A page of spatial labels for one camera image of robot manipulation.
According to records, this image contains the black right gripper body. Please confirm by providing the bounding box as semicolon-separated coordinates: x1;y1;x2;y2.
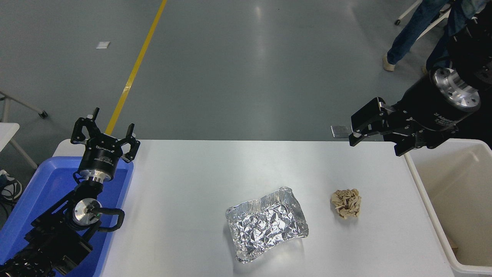
396;74;468;133

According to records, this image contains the small white table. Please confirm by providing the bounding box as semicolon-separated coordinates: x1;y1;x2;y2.
0;122;39;170

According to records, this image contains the blue plastic tray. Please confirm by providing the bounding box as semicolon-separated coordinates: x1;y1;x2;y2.
0;156;134;277

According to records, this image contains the large pale plastic bin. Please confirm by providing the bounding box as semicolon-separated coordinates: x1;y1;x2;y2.
404;138;492;275

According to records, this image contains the standing person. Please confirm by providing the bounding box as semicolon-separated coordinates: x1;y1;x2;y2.
382;0;489;72

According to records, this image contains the silver foil tray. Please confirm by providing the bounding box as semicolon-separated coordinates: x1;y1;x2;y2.
225;187;309;264

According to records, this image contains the white chair base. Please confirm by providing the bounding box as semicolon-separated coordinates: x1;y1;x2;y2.
395;0;452;39

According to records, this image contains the person's foot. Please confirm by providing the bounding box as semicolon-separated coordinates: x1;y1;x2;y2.
0;170;23;201

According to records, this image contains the white metal frame with castor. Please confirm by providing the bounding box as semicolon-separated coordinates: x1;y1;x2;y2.
0;90;48;123

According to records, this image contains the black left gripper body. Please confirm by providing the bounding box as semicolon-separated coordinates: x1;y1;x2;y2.
78;135;124;174

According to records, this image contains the crumpled tan paper ball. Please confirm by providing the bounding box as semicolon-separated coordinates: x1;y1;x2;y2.
331;188;362;220

